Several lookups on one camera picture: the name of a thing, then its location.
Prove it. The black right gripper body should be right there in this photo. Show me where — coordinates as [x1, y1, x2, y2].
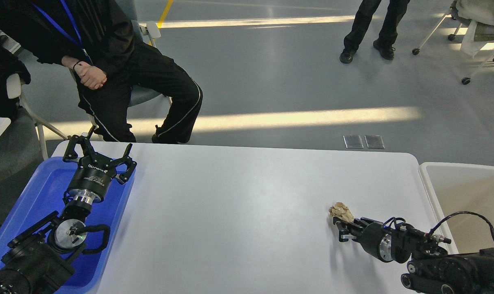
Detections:
[359, 224, 411, 263]

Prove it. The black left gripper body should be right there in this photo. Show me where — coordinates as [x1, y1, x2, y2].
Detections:
[65, 154, 123, 203]

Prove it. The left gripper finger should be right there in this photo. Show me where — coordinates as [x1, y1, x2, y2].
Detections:
[108, 143, 137, 185]
[63, 125, 96, 164]

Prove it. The brown paper ball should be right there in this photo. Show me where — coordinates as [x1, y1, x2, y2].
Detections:
[328, 202, 355, 223]

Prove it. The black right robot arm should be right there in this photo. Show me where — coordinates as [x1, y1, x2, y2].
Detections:
[331, 213, 494, 294]

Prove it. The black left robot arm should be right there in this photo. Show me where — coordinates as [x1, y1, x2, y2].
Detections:
[0, 130, 137, 294]

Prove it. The blue plastic tray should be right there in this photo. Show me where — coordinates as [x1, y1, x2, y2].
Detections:
[0, 157, 135, 294]

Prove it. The white plastic bin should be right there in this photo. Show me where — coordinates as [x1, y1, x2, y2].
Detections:
[419, 162, 494, 254]

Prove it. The right floor outlet plate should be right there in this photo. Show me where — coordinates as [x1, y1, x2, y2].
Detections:
[364, 135, 385, 149]

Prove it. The floor outlet plate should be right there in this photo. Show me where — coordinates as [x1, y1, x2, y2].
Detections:
[364, 135, 385, 149]
[343, 135, 364, 149]

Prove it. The left floor outlet plate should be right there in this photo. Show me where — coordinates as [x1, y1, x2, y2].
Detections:
[343, 135, 364, 149]

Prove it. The grey office chair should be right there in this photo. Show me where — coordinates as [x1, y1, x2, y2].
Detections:
[69, 0, 178, 135]

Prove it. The white chair with black coat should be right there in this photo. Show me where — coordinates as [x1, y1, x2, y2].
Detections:
[0, 41, 68, 159]

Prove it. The seated person in black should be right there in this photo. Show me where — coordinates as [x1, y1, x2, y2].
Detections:
[0, 0, 203, 145]

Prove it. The standing person in black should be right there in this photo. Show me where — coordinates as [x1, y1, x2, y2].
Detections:
[339, 0, 411, 64]

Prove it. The white wheeled chair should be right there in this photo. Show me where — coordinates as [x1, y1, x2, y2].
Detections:
[412, 0, 494, 85]

